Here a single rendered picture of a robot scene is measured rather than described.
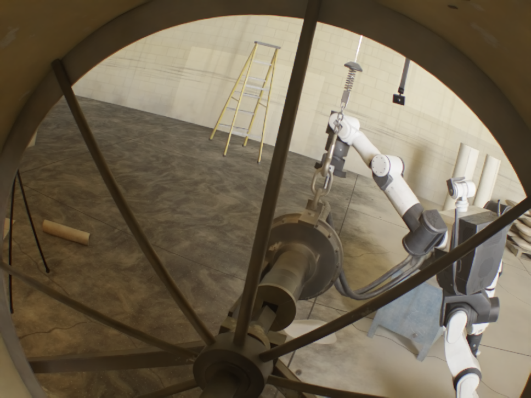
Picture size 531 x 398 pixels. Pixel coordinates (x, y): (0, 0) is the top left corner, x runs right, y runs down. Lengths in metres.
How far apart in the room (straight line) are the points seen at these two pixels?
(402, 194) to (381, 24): 1.01
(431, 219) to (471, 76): 0.94
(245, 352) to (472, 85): 0.67
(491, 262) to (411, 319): 1.56
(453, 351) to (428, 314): 1.26
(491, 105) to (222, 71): 8.92
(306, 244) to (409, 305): 1.73
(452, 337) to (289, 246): 0.79
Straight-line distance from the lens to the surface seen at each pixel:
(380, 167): 1.84
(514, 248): 8.12
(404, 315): 3.38
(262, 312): 1.30
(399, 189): 1.83
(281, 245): 1.73
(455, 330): 2.02
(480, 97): 0.93
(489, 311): 2.04
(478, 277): 1.88
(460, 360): 2.14
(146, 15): 1.02
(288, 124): 0.89
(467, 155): 7.23
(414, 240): 1.80
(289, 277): 1.48
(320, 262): 1.73
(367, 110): 9.29
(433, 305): 3.29
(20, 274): 1.29
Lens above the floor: 1.52
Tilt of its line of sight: 15 degrees down
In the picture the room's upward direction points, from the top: 16 degrees clockwise
